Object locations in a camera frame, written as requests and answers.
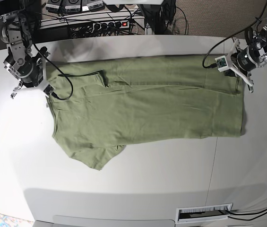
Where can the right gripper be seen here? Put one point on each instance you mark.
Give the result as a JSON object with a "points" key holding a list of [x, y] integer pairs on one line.
{"points": [[31, 74]]}

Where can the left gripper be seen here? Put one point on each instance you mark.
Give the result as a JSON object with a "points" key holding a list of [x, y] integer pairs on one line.
{"points": [[246, 59]]}

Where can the green T-shirt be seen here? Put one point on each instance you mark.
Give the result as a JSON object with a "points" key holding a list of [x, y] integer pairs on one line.
{"points": [[103, 106]]}

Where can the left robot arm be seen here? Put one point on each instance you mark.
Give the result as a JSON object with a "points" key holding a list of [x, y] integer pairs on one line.
{"points": [[259, 40]]}

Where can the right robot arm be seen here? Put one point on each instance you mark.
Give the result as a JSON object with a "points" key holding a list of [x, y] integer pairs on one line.
{"points": [[20, 62]]}

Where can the devices on back shelf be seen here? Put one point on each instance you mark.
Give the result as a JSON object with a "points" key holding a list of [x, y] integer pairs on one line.
{"points": [[73, 6]]}

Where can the black power strip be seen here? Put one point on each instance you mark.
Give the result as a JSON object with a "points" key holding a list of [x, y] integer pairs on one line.
{"points": [[119, 25]]}

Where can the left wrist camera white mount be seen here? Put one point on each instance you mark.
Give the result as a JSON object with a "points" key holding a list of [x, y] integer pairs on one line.
{"points": [[227, 62]]}

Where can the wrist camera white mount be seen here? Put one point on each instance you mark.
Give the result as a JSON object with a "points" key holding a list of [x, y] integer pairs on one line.
{"points": [[44, 87], [227, 62]]}

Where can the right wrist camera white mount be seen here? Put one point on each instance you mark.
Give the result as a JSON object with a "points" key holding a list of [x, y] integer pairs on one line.
{"points": [[44, 87]]}

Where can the white table leg frame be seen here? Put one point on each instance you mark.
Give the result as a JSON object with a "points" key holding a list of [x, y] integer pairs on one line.
{"points": [[143, 19]]}

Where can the table cable grommet slot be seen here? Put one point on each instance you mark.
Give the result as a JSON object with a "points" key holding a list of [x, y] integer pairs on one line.
{"points": [[202, 214]]}

